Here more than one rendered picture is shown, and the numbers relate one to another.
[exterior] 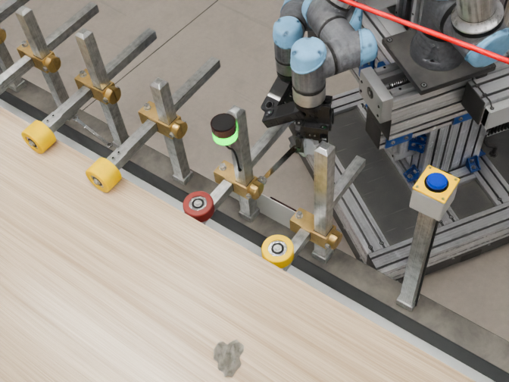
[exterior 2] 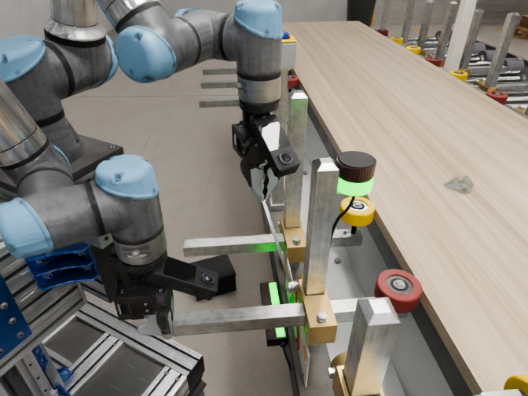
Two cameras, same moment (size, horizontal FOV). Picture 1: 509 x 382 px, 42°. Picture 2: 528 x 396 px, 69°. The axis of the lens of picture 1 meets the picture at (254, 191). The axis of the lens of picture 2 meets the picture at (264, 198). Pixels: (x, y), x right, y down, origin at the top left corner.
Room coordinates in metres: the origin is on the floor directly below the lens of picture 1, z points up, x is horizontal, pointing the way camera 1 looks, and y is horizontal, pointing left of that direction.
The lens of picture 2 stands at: (1.54, 0.31, 1.43)
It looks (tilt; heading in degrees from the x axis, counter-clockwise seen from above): 34 degrees down; 223
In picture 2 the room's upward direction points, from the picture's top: straight up
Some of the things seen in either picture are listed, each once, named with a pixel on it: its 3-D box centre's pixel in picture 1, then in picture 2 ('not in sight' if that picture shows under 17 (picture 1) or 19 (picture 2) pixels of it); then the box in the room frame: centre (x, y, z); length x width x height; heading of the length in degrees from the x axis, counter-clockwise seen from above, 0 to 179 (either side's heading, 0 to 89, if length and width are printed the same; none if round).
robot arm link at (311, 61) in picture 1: (310, 65); (257, 39); (1.07, -0.15, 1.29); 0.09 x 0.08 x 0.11; 107
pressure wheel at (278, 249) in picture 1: (278, 258); (354, 222); (0.85, -0.04, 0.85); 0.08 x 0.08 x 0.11
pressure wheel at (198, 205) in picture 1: (200, 214); (394, 303); (1.01, 0.15, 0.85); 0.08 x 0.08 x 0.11
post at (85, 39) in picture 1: (105, 95); not in sight; (1.43, 0.40, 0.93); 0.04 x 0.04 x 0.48; 49
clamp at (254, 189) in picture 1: (238, 182); (316, 305); (1.11, 0.04, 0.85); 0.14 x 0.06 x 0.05; 49
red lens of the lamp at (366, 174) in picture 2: (223, 126); (355, 166); (1.06, 0.05, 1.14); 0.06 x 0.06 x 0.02
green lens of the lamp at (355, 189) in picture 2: (224, 133); (353, 179); (1.06, 0.05, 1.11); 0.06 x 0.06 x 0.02
